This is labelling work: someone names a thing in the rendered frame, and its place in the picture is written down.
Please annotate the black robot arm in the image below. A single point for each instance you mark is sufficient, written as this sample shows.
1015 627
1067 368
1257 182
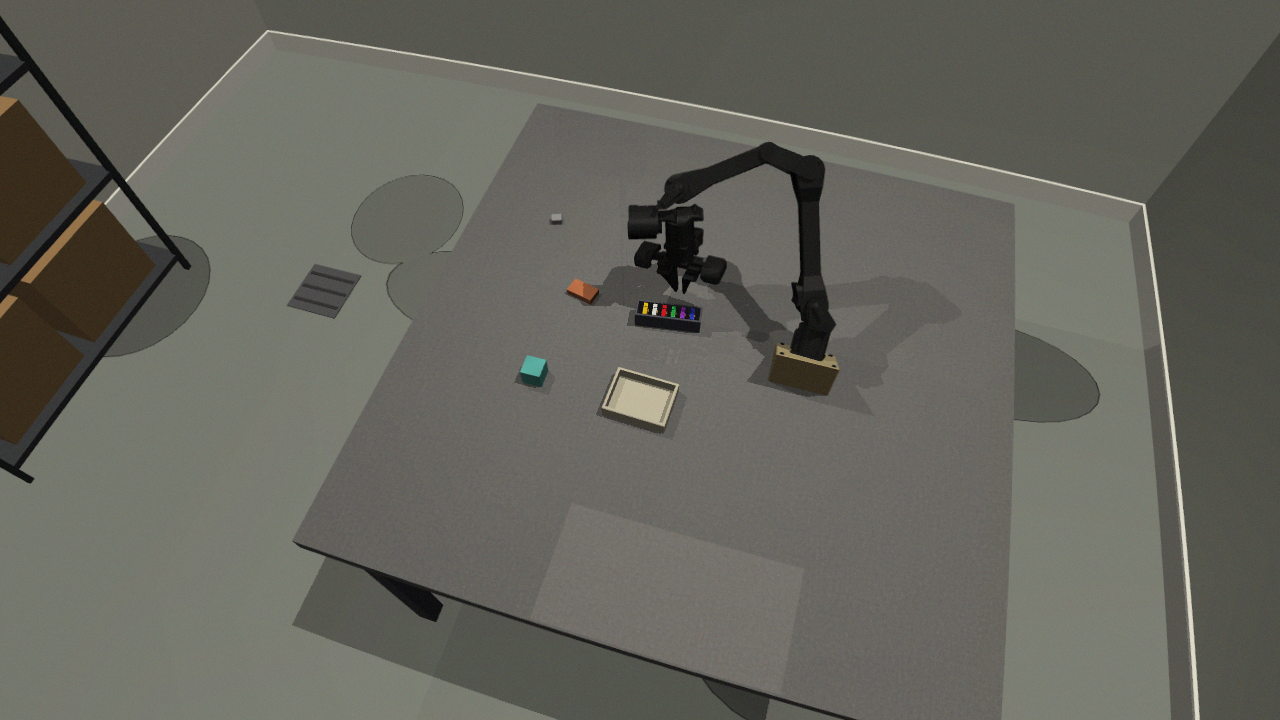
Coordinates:
811 338

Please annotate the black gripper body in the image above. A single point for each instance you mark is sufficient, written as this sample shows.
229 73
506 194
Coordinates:
681 255

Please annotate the teal rectangular block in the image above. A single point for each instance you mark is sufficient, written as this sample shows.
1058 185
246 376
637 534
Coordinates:
533 371

